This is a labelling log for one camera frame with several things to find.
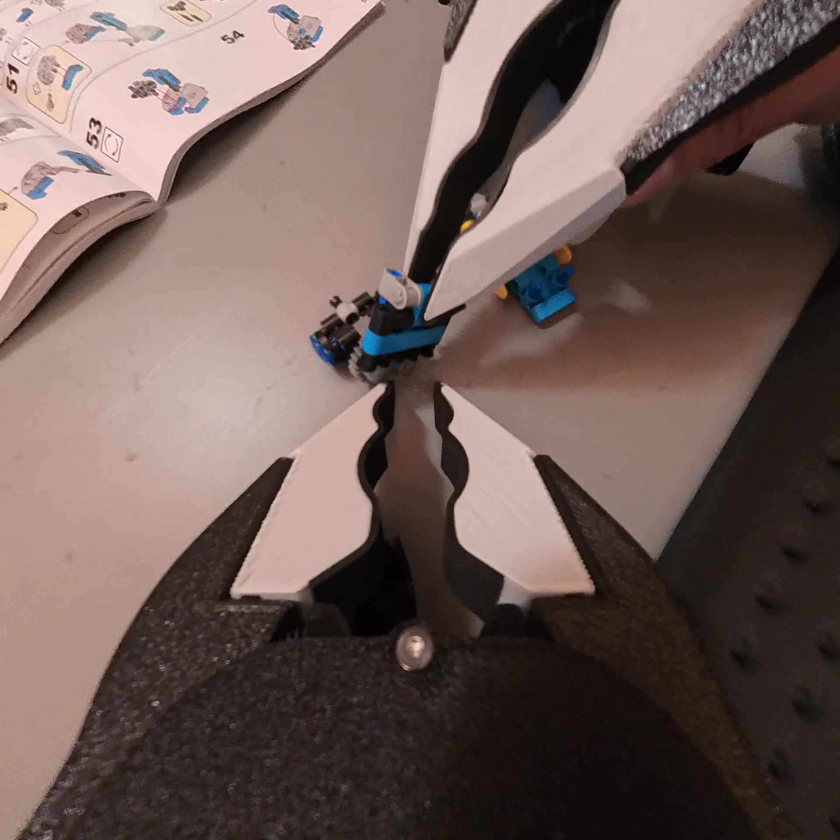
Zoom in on grey desk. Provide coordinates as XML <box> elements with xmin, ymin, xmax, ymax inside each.
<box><xmin>0</xmin><ymin>0</ymin><xmax>840</xmax><ymax>834</ymax></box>

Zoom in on instruction booklet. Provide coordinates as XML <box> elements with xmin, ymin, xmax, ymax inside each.
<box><xmin>0</xmin><ymin>0</ymin><xmax>387</xmax><ymax>345</ymax></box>

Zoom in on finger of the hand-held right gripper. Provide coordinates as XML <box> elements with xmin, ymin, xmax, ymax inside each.
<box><xmin>402</xmin><ymin>0</ymin><xmax>621</xmax><ymax>286</ymax></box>
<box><xmin>423</xmin><ymin>0</ymin><xmax>772</xmax><ymax>324</ymax></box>

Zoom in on blue beam block black pins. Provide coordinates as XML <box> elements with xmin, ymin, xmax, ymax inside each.
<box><xmin>364</xmin><ymin>266</ymin><xmax>455</xmax><ymax>368</ymax></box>

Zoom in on black perforated panel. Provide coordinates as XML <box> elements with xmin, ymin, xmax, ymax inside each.
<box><xmin>653</xmin><ymin>246</ymin><xmax>840</xmax><ymax>840</ymax></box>

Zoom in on blue and yellow toy chassis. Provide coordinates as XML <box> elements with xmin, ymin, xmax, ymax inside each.
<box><xmin>493</xmin><ymin>244</ymin><xmax>580</xmax><ymax>327</ymax></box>

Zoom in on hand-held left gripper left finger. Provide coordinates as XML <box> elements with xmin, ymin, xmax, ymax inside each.
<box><xmin>230</xmin><ymin>382</ymin><xmax>395</xmax><ymax>602</ymax></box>

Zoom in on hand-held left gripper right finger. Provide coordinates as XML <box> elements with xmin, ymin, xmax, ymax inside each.
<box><xmin>433</xmin><ymin>382</ymin><xmax>596</xmax><ymax>601</ymax></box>

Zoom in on grey gear dark-blue ball assembly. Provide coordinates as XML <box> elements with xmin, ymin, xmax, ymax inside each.
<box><xmin>310</xmin><ymin>294</ymin><xmax>395</xmax><ymax>385</ymax></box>

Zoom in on person's right hand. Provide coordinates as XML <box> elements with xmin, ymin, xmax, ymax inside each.
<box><xmin>622</xmin><ymin>62</ymin><xmax>840</xmax><ymax>209</ymax></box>

